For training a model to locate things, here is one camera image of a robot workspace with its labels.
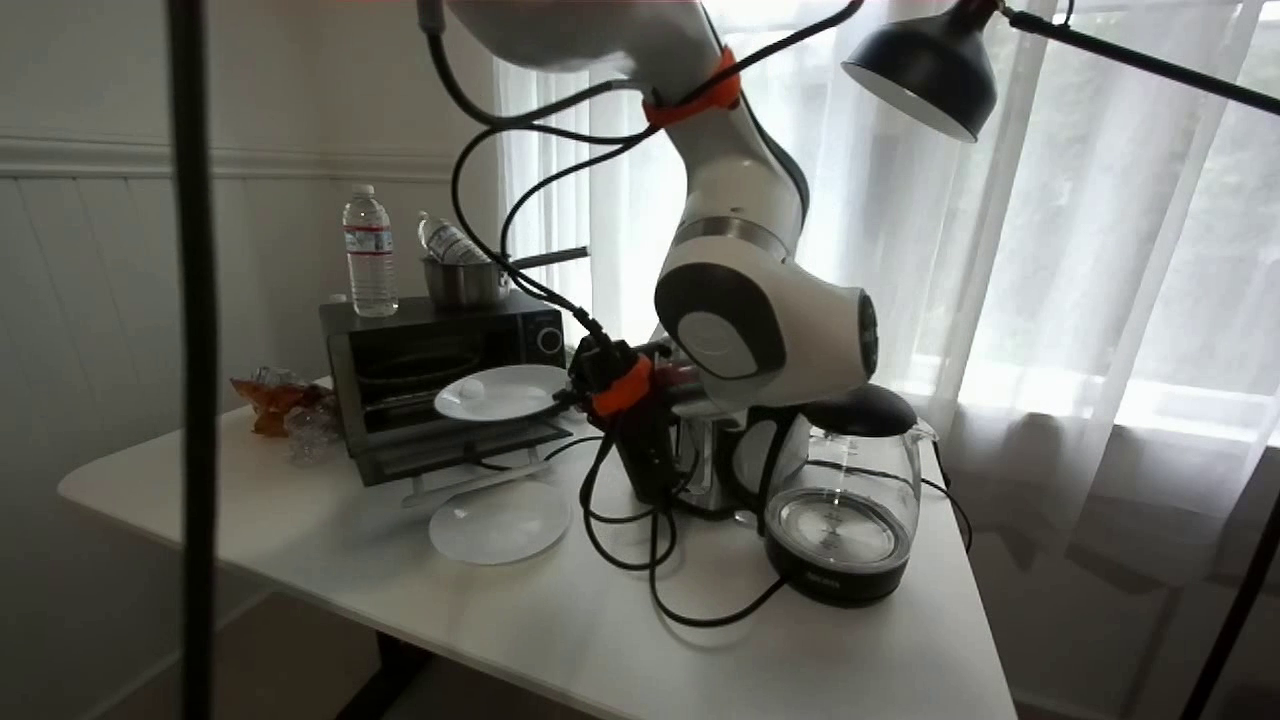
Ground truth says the utensil in pot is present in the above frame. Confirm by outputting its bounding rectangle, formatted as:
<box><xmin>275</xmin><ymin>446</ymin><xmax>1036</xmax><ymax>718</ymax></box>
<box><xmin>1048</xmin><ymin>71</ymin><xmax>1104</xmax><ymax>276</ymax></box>
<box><xmin>410</xmin><ymin>209</ymin><xmax>492</xmax><ymax>271</ymax></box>

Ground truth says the glass electric kettle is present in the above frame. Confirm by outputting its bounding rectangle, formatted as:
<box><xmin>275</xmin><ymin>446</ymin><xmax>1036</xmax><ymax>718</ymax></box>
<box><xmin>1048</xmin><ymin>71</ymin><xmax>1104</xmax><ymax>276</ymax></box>
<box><xmin>724</xmin><ymin>379</ymin><xmax>941</xmax><ymax>580</ymax></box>

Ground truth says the white sheer curtain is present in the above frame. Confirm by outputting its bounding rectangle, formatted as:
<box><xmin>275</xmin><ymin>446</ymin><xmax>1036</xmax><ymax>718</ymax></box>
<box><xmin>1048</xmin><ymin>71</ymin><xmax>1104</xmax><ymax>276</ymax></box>
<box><xmin>494</xmin><ymin>0</ymin><xmax>1280</xmax><ymax>595</ymax></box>

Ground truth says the black toaster oven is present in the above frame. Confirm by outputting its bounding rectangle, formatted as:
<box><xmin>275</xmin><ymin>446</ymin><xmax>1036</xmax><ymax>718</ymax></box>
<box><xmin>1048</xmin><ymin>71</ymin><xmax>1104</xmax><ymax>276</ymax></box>
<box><xmin>314</xmin><ymin>294</ymin><xmax>577</xmax><ymax>491</ymax></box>

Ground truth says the clear plastic water bottle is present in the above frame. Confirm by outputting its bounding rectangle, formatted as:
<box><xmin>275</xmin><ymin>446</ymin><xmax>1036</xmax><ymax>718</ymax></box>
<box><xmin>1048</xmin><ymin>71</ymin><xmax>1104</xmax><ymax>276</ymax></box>
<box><xmin>337</xmin><ymin>181</ymin><xmax>402</xmax><ymax>319</ymax></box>

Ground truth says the black floor lamp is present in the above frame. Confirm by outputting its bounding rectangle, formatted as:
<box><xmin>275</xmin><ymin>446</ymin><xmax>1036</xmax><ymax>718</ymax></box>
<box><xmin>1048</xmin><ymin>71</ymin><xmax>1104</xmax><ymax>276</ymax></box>
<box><xmin>838</xmin><ymin>0</ymin><xmax>1280</xmax><ymax>720</ymax></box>

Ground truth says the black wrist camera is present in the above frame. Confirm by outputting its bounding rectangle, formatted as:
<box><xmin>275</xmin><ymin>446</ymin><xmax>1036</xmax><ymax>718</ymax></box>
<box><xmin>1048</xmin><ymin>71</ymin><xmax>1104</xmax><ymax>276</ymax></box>
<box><xmin>566</xmin><ymin>332</ymin><xmax>641</xmax><ymax>395</ymax></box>

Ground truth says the silver metal pot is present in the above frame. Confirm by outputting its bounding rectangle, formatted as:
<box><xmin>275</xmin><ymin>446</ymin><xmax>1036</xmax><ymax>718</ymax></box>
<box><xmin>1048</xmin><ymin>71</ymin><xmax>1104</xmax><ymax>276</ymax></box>
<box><xmin>419</xmin><ymin>243</ymin><xmax>595</xmax><ymax>312</ymax></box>

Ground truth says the orange gripper cable strap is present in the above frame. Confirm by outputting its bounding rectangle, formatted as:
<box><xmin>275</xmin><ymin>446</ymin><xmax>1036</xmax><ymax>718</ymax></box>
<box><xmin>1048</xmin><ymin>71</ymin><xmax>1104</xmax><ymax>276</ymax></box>
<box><xmin>587</xmin><ymin>354</ymin><xmax>660</xmax><ymax>426</ymax></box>

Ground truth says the black kettle base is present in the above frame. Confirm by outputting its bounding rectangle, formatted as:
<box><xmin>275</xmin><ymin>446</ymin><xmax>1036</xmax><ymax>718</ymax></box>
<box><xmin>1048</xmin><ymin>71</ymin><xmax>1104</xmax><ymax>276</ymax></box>
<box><xmin>765</xmin><ymin>538</ymin><xmax>919</xmax><ymax>612</ymax></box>

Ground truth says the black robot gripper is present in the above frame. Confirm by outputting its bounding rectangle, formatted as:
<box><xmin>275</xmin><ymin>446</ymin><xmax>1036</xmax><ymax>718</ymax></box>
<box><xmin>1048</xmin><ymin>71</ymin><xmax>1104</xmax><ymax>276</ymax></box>
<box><xmin>557</xmin><ymin>348</ymin><xmax>706</xmax><ymax>426</ymax></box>

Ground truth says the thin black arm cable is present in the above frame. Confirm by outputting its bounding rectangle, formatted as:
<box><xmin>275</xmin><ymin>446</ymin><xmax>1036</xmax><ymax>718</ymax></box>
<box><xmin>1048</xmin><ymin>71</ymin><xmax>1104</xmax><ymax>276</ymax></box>
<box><xmin>415</xmin><ymin>0</ymin><xmax>871</xmax><ymax>576</ymax></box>

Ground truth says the black table leg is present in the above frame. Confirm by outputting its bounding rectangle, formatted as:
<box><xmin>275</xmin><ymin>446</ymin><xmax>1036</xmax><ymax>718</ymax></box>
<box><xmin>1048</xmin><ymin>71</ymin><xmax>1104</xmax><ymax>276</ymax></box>
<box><xmin>333</xmin><ymin>630</ymin><xmax>438</xmax><ymax>720</ymax></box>

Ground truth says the silver two-slot toaster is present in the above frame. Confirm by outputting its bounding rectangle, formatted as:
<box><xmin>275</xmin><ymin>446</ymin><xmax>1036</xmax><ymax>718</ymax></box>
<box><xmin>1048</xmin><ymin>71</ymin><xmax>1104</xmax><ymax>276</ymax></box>
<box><xmin>637</xmin><ymin>393</ymin><xmax>793</xmax><ymax>524</ymax></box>

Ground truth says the orange leaf decoration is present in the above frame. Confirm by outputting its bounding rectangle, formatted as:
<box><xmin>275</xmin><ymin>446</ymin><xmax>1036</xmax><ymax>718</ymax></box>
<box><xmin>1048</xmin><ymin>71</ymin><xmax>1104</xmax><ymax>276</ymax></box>
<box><xmin>228</xmin><ymin>367</ymin><xmax>337</xmax><ymax>446</ymax></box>

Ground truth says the black appliance power cord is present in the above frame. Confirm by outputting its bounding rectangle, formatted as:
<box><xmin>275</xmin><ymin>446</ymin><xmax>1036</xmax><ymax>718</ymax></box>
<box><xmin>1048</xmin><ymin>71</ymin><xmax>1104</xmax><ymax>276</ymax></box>
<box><xmin>643</xmin><ymin>513</ymin><xmax>796</xmax><ymax>633</ymax></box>

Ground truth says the orange arm cable strap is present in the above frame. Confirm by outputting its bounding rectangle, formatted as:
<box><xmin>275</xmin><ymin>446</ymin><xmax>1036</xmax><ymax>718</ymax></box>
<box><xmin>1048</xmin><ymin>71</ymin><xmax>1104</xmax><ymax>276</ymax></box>
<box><xmin>641</xmin><ymin>48</ymin><xmax>749</xmax><ymax>136</ymax></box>

